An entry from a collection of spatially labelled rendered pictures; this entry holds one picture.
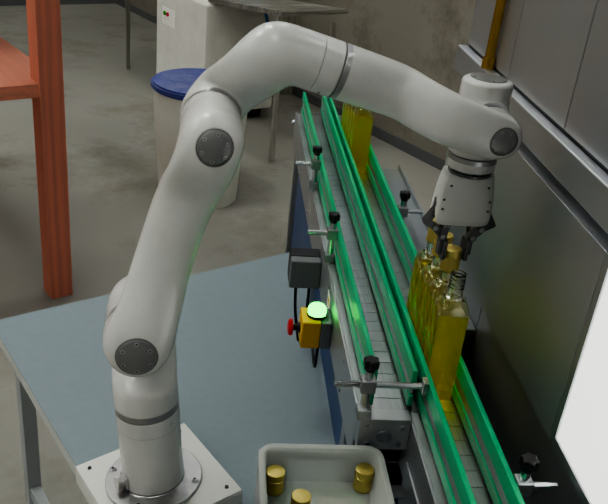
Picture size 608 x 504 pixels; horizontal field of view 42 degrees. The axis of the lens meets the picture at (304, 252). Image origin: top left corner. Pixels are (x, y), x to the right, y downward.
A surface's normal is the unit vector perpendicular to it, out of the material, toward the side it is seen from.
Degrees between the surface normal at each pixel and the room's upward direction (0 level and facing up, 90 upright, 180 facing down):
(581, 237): 90
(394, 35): 90
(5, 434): 0
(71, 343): 0
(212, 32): 90
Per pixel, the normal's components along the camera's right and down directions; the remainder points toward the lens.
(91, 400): 0.10, -0.88
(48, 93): 0.59, 0.42
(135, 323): 0.11, -0.04
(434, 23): -0.82, 0.19
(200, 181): -0.11, 0.90
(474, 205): 0.14, 0.50
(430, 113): -0.57, 0.17
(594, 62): -0.99, -0.05
